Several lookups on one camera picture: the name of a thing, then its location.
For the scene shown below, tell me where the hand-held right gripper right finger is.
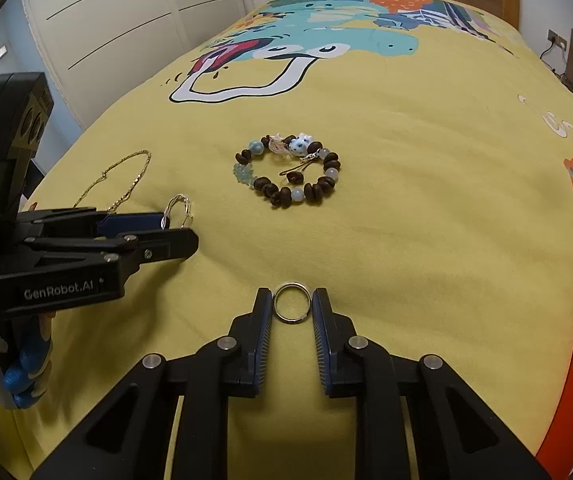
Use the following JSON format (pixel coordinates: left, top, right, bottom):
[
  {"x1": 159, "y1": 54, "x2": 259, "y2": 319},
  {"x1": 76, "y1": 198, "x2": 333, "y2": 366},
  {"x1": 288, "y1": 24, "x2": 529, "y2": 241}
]
[{"x1": 312, "y1": 287, "x2": 552, "y2": 480}]

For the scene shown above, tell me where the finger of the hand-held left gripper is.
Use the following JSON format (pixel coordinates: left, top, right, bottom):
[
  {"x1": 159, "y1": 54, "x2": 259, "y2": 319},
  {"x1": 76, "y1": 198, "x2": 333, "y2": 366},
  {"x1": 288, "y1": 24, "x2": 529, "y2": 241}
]
[
  {"x1": 16, "y1": 207, "x2": 168, "y2": 242},
  {"x1": 22, "y1": 227, "x2": 200, "y2": 277}
]

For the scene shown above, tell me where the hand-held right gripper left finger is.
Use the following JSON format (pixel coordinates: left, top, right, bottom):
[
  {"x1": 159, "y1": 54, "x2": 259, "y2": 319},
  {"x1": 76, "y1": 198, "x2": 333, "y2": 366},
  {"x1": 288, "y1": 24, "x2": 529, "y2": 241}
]
[{"x1": 29, "y1": 287, "x2": 273, "y2": 480}]

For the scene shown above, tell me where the plain silver ring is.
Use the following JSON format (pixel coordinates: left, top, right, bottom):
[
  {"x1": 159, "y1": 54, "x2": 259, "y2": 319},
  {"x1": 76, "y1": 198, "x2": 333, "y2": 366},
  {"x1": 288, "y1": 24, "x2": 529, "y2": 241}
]
[{"x1": 272, "y1": 282, "x2": 312, "y2": 324}]

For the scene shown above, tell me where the person's left hand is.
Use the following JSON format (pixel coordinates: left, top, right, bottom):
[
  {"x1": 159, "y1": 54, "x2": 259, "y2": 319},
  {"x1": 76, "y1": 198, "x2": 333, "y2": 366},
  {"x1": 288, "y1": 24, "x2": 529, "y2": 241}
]
[{"x1": 0, "y1": 305, "x2": 56, "y2": 411}]

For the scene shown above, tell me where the yellow printed blanket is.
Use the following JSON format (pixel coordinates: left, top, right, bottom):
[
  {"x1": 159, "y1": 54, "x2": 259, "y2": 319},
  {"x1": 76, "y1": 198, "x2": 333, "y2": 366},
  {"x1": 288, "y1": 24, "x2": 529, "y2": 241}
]
[{"x1": 0, "y1": 0, "x2": 573, "y2": 480}]

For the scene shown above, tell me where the white wardrobe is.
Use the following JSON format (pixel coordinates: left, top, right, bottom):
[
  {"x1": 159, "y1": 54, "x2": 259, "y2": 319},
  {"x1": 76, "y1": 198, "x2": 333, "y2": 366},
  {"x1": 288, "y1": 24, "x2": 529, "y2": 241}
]
[{"x1": 19, "y1": 0, "x2": 267, "y2": 126}]

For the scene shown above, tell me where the gold chain necklace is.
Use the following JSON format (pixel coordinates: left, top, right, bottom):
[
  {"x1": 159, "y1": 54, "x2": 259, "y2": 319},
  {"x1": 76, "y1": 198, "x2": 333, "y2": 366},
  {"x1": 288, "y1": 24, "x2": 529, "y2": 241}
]
[{"x1": 29, "y1": 150, "x2": 152, "y2": 213}]

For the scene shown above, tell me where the brown beaded bracelet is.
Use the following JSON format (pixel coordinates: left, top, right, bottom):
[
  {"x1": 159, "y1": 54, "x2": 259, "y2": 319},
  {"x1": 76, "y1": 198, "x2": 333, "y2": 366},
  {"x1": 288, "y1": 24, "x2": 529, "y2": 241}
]
[{"x1": 233, "y1": 131, "x2": 342, "y2": 209}]

